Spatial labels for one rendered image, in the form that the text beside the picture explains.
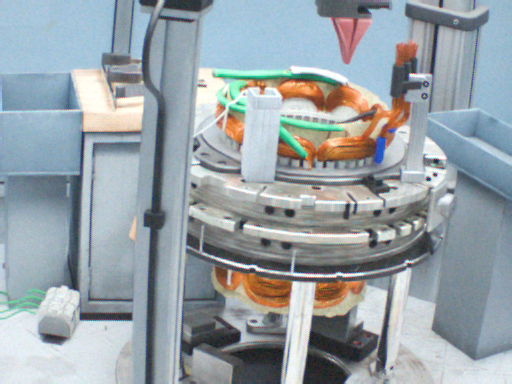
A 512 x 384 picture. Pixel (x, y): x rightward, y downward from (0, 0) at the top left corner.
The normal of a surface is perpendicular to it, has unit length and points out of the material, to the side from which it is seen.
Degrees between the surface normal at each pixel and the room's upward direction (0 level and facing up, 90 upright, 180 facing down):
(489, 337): 90
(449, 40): 90
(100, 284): 90
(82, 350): 0
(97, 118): 90
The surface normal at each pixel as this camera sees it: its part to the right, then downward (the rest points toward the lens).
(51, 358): 0.08, -0.92
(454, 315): -0.85, 0.13
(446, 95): -0.45, 0.30
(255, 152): 0.21, 0.39
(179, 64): -0.25, 0.35
